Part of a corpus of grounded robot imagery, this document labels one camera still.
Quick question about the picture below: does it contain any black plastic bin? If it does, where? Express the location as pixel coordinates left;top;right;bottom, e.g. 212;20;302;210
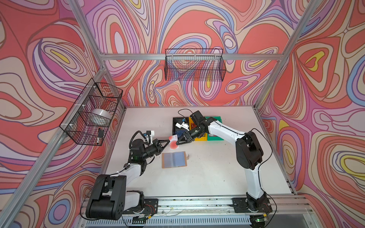
172;117;190;138

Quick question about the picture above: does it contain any white card red circle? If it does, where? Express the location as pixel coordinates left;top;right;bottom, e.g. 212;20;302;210
169;135;179;150

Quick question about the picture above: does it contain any black wire basket back wall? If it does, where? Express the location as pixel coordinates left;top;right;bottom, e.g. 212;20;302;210
164;47;226;82

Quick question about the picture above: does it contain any green plastic bin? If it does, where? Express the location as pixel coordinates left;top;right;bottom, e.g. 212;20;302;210
207;116;223;141

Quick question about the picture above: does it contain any black wire basket wall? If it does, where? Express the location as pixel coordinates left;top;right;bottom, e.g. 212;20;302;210
164;47;226;82
60;79;123;146

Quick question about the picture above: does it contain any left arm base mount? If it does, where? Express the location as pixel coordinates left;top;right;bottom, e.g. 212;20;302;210
123;198;159;215

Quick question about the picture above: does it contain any yellow plastic bin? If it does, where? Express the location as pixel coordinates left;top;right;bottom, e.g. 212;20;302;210
189;117;208;141

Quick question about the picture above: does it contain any front aluminium rail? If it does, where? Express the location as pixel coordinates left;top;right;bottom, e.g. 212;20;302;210
79;195;314;217

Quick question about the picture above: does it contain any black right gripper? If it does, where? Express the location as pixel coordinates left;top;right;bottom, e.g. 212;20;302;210
175;124;204;145

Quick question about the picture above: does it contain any black wire basket left wall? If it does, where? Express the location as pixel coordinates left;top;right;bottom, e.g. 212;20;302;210
60;79;123;146

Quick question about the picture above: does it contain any aluminium frame post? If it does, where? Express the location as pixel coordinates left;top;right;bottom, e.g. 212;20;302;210
253;1;322;110

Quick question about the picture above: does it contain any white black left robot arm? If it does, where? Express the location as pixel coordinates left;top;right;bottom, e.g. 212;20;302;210
85;139;170;220

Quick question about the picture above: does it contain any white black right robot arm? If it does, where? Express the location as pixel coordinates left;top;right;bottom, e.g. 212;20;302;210
176;111;267;212

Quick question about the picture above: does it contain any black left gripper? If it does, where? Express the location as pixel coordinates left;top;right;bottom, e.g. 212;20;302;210
140;141;169;162

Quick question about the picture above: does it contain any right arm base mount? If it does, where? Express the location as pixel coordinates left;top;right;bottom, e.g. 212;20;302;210
229;195;273;214

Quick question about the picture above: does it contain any tan leather card holder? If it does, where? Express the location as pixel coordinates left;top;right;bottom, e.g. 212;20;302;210
162;152;187;169

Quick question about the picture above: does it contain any white roll in basket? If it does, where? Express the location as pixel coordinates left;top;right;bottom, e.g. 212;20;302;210
89;108;112;127

